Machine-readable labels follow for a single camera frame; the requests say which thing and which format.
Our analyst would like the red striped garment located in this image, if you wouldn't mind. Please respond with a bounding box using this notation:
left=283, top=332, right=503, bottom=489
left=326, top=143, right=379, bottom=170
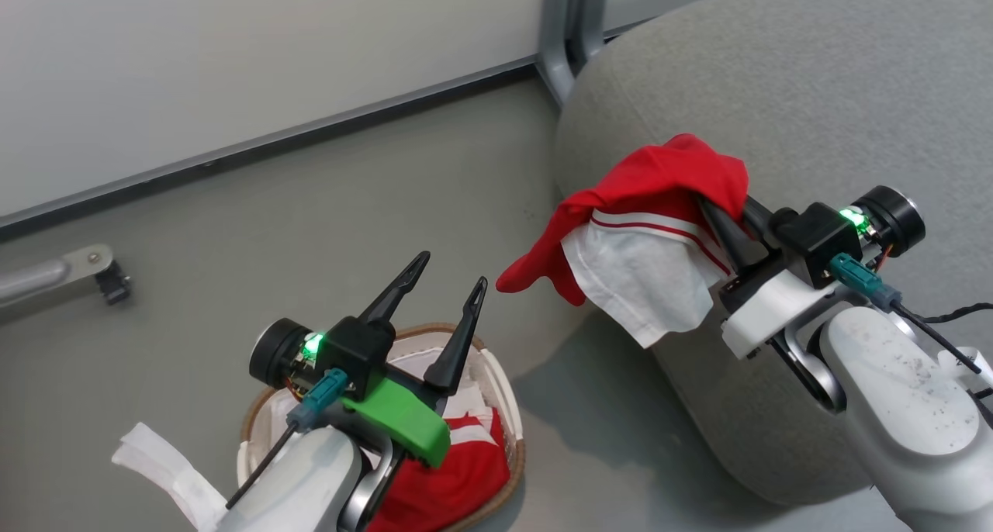
left=365, top=406, right=513, bottom=532

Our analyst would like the grey metal bar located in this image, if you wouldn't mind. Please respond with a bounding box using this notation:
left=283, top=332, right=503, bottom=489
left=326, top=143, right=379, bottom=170
left=0, top=243, right=116, bottom=310

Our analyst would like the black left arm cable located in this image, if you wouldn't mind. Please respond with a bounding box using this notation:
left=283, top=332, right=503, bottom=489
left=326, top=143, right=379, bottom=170
left=225, top=368, right=350, bottom=511

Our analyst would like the black caster foot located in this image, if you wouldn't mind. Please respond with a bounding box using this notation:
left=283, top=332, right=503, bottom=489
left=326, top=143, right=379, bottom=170
left=94, top=260, right=132, bottom=306

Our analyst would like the round woven laundry basket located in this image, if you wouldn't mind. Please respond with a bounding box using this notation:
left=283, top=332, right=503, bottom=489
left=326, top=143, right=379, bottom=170
left=236, top=322, right=528, bottom=532

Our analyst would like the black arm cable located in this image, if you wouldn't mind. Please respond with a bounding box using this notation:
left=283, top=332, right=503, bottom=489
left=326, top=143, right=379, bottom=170
left=225, top=368, right=350, bottom=511
left=829, top=253, right=984, bottom=376

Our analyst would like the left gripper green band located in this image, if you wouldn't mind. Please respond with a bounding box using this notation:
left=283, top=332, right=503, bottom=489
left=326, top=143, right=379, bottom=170
left=249, top=250, right=489, bottom=469

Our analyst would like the white fabric strap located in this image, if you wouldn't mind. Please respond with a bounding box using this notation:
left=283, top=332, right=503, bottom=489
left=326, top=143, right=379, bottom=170
left=111, top=421, right=227, bottom=532

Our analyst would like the grey metal frame leg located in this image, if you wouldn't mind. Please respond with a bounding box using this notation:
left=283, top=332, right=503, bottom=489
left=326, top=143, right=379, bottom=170
left=537, top=0, right=611, bottom=108

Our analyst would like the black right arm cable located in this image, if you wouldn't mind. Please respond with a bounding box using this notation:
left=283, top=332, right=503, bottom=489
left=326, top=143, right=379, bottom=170
left=829, top=253, right=984, bottom=376

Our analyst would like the red and white garment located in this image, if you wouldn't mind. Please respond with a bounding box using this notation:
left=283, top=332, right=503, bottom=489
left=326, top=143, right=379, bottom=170
left=495, top=133, right=751, bottom=350

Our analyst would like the black braided cable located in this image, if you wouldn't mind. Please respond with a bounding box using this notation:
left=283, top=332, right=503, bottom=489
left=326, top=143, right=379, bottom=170
left=922, top=302, right=993, bottom=325

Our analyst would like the grey fabric sofa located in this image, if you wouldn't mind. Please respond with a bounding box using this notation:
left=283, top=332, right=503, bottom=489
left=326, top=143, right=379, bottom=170
left=554, top=0, right=993, bottom=507

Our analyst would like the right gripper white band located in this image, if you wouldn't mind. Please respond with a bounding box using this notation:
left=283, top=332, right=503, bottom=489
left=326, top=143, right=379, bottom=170
left=698, top=185, right=927, bottom=361

